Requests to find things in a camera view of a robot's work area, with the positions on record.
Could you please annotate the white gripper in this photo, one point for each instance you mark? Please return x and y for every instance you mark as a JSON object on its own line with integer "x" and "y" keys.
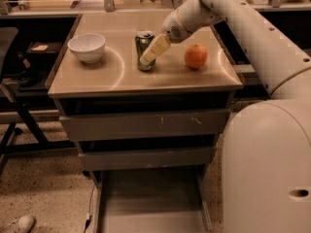
{"x": 172, "y": 28}

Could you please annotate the green soda can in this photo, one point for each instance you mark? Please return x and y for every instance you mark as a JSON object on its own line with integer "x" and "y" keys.
{"x": 142, "y": 40}

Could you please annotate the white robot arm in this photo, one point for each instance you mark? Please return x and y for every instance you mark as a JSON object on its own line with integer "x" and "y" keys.
{"x": 266, "y": 157}

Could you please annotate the grey drawer cabinet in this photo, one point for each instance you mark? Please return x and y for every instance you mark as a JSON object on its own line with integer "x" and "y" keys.
{"x": 116, "y": 73}

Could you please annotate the top grey drawer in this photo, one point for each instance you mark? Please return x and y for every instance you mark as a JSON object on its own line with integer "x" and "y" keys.
{"x": 144, "y": 116}

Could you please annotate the grey drawer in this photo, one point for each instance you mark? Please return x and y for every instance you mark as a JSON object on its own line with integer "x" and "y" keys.
{"x": 147, "y": 152}
{"x": 159, "y": 200}
{"x": 144, "y": 116}

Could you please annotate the middle grey drawer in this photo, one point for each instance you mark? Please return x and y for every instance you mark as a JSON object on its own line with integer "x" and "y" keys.
{"x": 147, "y": 152}

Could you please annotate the bottom grey drawer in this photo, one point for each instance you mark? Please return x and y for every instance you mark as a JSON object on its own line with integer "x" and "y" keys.
{"x": 159, "y": 200}

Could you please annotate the orange fruit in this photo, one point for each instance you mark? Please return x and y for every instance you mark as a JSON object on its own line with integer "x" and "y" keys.
{"x": 195, "y": 56}

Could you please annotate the white ceramic bowl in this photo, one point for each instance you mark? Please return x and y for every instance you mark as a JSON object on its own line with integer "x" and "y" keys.
{"x": 88, "y": 47}

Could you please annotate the black box with label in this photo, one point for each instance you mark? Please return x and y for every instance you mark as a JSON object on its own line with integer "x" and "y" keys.
{"x": 38, "y": 47}

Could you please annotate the white shoe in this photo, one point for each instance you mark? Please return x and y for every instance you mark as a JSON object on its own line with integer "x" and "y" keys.
{"x": 22, "y": 224}

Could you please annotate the black desk frame left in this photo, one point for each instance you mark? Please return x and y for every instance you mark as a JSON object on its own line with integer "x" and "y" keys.
{"x": 25, "y": 113}

